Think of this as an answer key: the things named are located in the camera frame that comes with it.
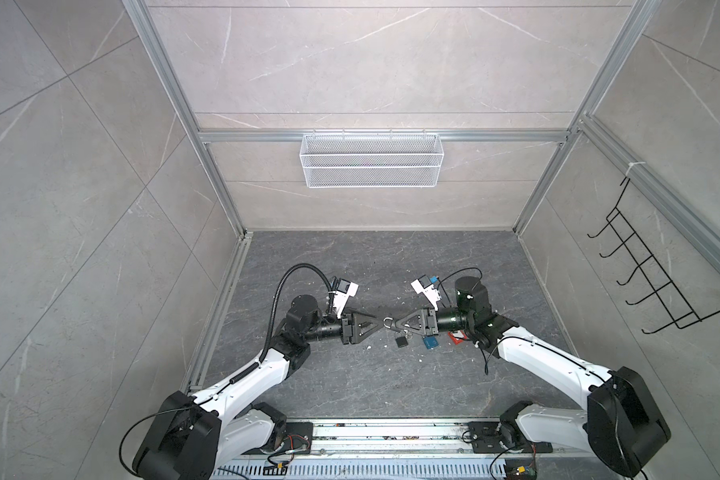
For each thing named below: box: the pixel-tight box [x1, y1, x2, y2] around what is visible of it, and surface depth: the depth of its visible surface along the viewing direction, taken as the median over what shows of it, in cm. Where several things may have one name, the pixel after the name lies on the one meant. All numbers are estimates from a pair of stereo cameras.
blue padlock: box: [424, 336, 439, 349], surface depth 91 cm
